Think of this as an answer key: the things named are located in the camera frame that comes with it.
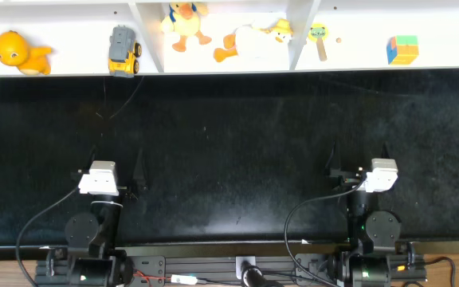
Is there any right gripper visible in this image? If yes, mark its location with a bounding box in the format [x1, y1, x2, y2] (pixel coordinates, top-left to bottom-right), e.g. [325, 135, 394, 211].
[324, 140, 391, 189]

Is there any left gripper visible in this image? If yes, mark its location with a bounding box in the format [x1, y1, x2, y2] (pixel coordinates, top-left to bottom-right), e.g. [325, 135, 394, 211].
[71, 144, 149, 202]

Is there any grey and yellow toy truck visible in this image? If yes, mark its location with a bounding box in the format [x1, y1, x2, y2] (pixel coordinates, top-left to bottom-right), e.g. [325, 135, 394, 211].
[107, 24, 143, 79]

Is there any many-coloured puzzle cube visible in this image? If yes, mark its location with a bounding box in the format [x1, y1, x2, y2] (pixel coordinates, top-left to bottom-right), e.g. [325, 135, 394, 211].
[386, 34, 420, 66]

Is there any yellow rattle drum toy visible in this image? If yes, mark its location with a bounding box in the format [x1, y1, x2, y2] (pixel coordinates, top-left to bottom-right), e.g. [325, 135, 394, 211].
[306, 22, 343, 63]

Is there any orange dinosaur toy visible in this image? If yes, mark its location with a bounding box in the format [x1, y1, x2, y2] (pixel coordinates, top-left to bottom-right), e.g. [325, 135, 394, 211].
[0, 29, 53, 77]

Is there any white shelf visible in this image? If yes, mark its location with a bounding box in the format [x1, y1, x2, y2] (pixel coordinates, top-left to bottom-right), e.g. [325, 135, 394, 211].
[0, 0, 459, 79]

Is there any white plush duck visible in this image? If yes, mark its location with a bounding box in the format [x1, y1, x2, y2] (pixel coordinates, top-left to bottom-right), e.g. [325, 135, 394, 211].
[213, 18, 295, 64]

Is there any yellow plush duck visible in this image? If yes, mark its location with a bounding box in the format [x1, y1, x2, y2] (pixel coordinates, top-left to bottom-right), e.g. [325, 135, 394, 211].
[159, 2, 214, 53]

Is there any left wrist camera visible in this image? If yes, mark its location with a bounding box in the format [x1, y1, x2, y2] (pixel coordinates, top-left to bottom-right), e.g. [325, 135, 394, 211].
[77, 160, 120, 197]

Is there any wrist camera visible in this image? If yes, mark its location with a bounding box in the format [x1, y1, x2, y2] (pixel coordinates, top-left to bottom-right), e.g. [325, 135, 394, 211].
[362, 157, 399, 194]
[77, 160, 120, 197]

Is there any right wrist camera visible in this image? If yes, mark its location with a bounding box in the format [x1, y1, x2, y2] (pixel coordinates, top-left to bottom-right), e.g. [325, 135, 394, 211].
[362, 157, 399, 194]

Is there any black cable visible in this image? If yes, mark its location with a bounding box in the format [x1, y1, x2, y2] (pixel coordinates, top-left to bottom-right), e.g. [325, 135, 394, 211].
[14, 187, 80, 287]
[283, 177, 368, 287]

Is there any mounting rail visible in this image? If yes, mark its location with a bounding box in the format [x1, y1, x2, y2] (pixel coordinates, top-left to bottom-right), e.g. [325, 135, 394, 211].
[33, 253, 456, 287]

